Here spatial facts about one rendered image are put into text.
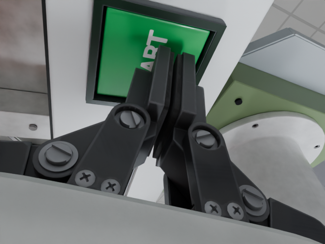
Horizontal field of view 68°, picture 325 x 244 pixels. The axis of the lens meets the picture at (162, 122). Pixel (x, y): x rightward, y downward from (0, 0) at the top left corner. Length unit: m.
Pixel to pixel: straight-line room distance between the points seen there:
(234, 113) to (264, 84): 0.05
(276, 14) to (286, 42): 1.02
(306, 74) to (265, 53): 0.08
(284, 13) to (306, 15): 0.12
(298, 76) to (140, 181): 0.26
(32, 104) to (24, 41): 0.05
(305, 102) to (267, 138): 0.06
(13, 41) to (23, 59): 0.02
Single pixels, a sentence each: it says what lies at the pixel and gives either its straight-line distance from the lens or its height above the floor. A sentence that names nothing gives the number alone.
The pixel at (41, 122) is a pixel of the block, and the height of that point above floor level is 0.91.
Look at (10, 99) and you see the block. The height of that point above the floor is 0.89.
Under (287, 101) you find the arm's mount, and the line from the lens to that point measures 0.32.
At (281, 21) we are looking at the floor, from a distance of 1.39.
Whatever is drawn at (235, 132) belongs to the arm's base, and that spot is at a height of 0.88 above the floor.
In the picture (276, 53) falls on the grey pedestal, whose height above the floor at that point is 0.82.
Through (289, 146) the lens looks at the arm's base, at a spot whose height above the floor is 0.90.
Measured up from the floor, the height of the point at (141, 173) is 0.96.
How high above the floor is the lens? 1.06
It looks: 42 degrees down
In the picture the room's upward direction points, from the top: 171 degrees clockwise
